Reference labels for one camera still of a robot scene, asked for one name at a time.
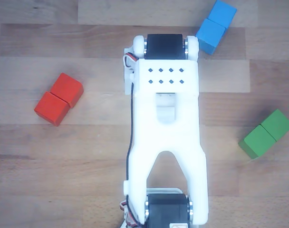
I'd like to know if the long red block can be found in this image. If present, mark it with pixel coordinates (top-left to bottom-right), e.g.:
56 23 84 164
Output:
34 72 85 127

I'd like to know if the long blue block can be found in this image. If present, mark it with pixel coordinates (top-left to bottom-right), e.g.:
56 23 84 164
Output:
195 0 238 56

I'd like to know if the long green block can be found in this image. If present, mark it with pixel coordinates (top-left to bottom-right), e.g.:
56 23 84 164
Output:
238 108 289 160

